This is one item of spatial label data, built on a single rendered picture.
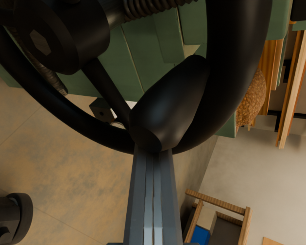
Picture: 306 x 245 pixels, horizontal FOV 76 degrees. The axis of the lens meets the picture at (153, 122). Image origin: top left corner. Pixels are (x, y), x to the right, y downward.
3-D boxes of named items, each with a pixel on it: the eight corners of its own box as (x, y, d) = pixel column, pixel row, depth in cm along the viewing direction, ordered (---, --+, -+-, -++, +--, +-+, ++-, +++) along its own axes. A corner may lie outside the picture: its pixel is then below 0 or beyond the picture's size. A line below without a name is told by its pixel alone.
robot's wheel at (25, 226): (37, 190, 84) (9, 195, 92) (25, 189, 80) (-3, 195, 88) (29, 244, 76) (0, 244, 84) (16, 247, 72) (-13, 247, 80)
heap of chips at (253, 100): (236, 96, 33) (261, 98, 31) (251, 58, 41) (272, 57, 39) (235, 133, 39) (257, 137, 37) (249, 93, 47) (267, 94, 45)
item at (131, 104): (87, 106, 52) (109, 110, 48) (115, 81, 59) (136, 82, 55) (100, 129, 57) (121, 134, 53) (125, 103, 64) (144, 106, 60)
